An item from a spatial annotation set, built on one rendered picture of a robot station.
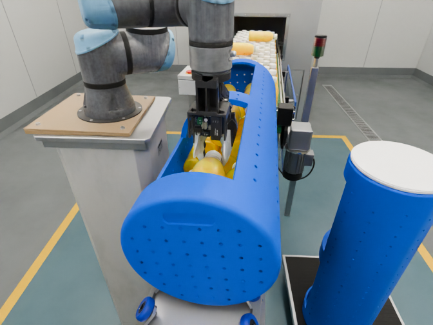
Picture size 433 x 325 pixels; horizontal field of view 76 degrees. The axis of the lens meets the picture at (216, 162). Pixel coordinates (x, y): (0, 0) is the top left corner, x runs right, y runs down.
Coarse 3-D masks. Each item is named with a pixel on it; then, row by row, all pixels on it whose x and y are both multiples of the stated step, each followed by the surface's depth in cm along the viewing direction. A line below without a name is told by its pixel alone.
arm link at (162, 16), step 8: (160, 0) 46; (168, 0) 46; (176, 0) 46; (160, 8) 46; (168, 8) 47; (176, 8) 47; (160, 16) 47; (168, 16) 48; (176, 16) 48; (160, 24) 49; (168, 24) 50; (176, 24) 50; (184, 24) 48
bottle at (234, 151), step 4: (240, 120) 83; (240, 124) 80; (240, 128) 77; (240, 132) 75; (236, 136) 74; (240, 136) 73; (236, 140) 72; (236, 144) 72; (232, 148) 73; (236, 148) 73; (232, 152) 74; (236, 152) 74; (232, 156) 75; (236, 156) 74
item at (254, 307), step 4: (260, 296) 61; (260, 300) 60; (248, 304) 57; (252, 304) 57; (256, 304) 58; (260, 304) 60; (252, 308) 57; (256, 308) 58; (252, 312) 56; (256, 312) 57; (256, 316) 57
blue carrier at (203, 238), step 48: (240, 96) 76; (192, 144) 91; (240, 144) 55; (144, 192) 47; (192, 192) 41; (240, 192) 44; (144, 240) 47; (192, 240) 45; (240, 240) 43; (192, 288) 53; (240, 288) 50
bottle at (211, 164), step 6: (210, 156) 59; (198, 162) 56; (204, 162) 55; (210, 162) 54; (216, 162) 55; (198, 168) 53; (204, 168) 53; (210, 168) 53; (216, 168) 54; (222, 168) 56; (216, 174) 53; (222, 174) 54
